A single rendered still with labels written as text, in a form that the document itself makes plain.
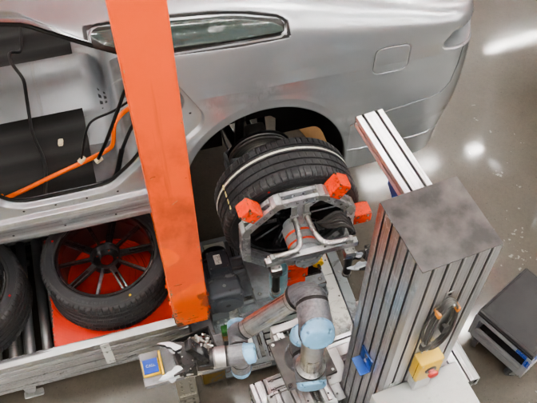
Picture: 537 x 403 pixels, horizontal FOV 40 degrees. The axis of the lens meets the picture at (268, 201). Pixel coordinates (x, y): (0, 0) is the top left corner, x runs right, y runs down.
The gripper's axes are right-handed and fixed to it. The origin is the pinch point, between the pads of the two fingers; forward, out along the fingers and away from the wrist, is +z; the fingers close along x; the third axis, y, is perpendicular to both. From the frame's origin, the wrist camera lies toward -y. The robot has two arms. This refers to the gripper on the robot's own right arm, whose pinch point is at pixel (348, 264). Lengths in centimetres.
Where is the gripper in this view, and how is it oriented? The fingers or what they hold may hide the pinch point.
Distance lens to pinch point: 334.0
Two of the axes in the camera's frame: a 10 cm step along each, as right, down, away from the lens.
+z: -9.6, 2.2, -1.7
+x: 2.8, 7.8, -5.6
